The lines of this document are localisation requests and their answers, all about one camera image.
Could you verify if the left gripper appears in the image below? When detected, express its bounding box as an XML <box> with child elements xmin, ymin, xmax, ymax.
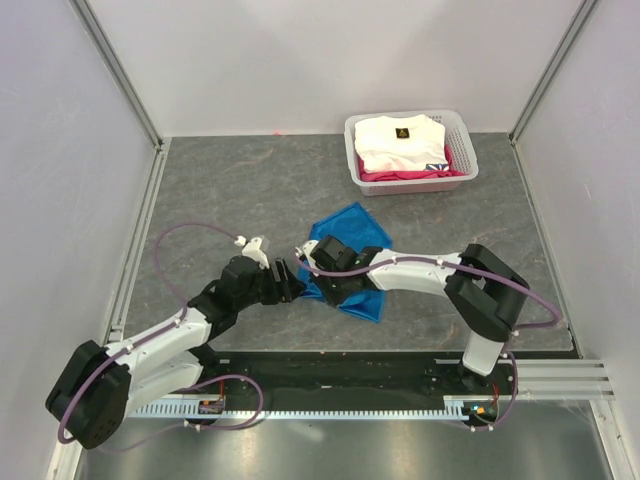
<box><xmin>235</xmin><ymin>258</ymin><xmax>306</xmax><ymax>311</ymax></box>

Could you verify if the blue cloth napkin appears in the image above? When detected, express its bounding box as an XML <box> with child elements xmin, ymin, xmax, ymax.
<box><xmin>297</xmin><ymin>202</ymin><xmax>393</xmax><ymax>323</ymax></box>

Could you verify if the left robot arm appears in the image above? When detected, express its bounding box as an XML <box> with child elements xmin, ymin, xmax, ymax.
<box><xmin>45</xmin><ymin>256</ymin><xmax>305</xmax><ymax>449</ymax></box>

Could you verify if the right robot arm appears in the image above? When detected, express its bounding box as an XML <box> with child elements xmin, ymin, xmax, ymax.
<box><xmin>301</xmin><ymin>235</ymin><xmax>529</xmax><ymax>394</ymax></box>

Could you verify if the pink folded cloth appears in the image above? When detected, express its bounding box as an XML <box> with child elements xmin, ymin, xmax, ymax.
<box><xmin>358</xmin><ymin>145</ymin><xmax>466</xmax><ymax>182</ymax></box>

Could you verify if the white folded shirt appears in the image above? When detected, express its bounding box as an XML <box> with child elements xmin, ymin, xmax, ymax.
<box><xmin>354</xmin><ymin>114</ymin><xmax>449</xmax><ymax>174</ymax></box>

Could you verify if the white plastic basket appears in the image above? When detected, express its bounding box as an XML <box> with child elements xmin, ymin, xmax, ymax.
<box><xmin>344</xmin><ymin>109</ymin><xmax>479</xmax><ymax>196</ymax></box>

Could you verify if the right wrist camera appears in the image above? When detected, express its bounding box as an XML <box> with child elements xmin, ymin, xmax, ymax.
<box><xmin>294</xmin><ymin>240</ymin><xmax>319</xmax><ymax>265</ymax></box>

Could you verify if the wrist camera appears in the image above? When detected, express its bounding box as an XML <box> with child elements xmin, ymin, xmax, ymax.
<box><xmin>234</xmin><ymin>235</ymin><xmax>269</xmax><ymax>269</ymax></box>
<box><xmin>294</xmin><ymin>240</ymin><xmax>319</xmax><ymax>265</ymax></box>

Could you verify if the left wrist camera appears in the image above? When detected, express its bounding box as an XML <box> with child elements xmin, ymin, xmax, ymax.
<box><xmin>234</xmin><ymin>235</ymin><xmax>269</xmax><ymax>269</ymax></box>

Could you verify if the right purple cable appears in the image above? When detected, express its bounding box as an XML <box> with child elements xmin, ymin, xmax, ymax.
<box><xmin>293</xmin><ymin>247</ymin><xmax>564</xmax><ymax>434</ymax></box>

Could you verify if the purple cable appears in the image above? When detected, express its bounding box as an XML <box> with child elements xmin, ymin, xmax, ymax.
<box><xmin>57</xmin><ymin>223</ymin><xmax>266</xmax><ymax>451</ymax></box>
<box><xmin>293</xmin><ymin>247</ymin><xmax>564</xmax><ymax>434</ymax></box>

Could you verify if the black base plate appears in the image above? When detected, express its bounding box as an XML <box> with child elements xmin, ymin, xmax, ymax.
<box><xmin>194</xmin><ymin>349</ymin><xmax>521</xmax><ymax>401</ymax></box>

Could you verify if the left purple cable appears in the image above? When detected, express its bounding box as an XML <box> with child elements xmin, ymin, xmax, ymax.
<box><xmin>57</xmin><ymin>223</ymin><xmax>266</xmax><ymax>451</ymax></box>

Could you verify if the slotted cable duct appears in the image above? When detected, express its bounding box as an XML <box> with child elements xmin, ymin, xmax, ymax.
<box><xmin>129</xmin><ymin>396</ymin><xmax>496</xmax><ymax>421</ymax></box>

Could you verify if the left aluminium frame post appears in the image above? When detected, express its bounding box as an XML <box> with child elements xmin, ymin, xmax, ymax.
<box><xmin>69</xmin><ymin>0</ymin><xmax>164</xmax><ymax>151</ymax></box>

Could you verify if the aluminium frame post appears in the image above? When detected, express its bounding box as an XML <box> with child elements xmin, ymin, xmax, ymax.
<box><xmin>509</xmin><ymin>0</ymin><xmax>600</xmax><ymax>146</ymax></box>
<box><xmin>69</xmin><ymin>0</ymin><xmax>164</xmax><ymax>151</ymax></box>

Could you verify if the right aluminium frame post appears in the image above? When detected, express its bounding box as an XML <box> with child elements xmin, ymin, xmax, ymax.
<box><xmin>509</xmin><ymin>0</ymin><xmax>600</xmax><ymax>146</ymax></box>

